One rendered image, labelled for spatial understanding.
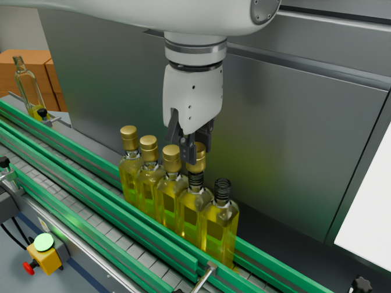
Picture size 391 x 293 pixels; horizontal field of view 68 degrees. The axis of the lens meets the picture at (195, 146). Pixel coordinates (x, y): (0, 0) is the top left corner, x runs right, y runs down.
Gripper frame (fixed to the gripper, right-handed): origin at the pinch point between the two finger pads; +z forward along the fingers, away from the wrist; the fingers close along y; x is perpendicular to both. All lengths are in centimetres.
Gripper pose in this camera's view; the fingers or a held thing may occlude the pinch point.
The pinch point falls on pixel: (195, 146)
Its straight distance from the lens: 50.0
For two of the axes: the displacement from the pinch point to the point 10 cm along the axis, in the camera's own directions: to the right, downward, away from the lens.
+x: 8.0, 3.6, -4.8
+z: 0.0, 8.0, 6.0
